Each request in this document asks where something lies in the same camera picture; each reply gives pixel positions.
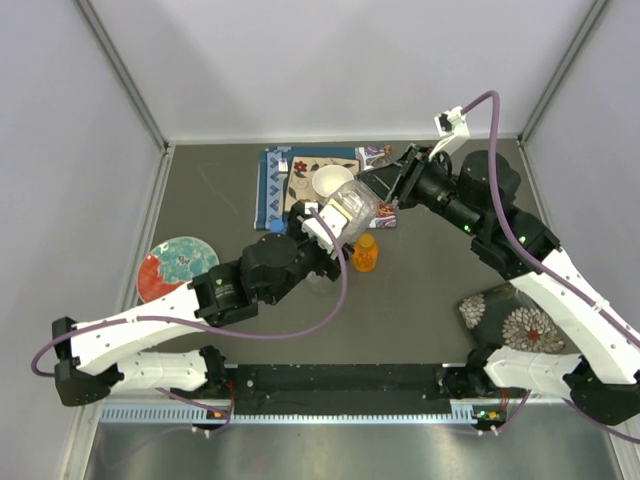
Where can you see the round red teal plate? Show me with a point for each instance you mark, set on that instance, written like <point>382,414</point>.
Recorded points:
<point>171,264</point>

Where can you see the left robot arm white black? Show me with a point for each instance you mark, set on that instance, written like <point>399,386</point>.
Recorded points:
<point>100,357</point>

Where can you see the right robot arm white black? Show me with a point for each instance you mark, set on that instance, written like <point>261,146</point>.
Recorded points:
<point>601,380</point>

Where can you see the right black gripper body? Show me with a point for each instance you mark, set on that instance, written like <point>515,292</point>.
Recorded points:
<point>413,169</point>

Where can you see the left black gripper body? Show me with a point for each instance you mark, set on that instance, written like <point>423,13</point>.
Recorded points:
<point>318,261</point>

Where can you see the blue cap water bottle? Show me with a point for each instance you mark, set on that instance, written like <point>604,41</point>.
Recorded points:
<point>277,226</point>

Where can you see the black floral square plate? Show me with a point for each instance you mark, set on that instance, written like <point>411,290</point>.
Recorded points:
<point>506,316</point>

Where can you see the red cap clear bottle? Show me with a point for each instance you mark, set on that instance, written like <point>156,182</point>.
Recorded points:
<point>318,284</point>

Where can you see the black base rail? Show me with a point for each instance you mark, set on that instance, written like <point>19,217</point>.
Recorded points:
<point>339,389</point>

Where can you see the grey cable duct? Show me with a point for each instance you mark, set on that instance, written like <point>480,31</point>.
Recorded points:
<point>458,414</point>

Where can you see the white ceramic bowl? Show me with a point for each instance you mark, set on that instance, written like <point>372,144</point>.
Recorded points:
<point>327,179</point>

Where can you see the large clear juice bottle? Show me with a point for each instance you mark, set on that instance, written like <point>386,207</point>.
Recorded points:
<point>358,204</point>

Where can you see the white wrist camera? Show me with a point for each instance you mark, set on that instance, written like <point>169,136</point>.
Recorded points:
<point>321,224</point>
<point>453,131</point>

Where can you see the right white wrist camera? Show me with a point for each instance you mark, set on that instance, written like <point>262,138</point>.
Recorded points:
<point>453,131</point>

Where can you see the blue patterned placemat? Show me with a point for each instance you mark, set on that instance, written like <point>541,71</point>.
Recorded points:
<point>274,167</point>

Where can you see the square floral beige plate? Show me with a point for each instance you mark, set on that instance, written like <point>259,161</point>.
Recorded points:
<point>298,185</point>

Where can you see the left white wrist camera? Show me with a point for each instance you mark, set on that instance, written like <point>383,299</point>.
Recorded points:
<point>321,224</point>

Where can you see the orange juice bottle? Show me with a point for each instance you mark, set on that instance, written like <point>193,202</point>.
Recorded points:
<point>365,253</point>

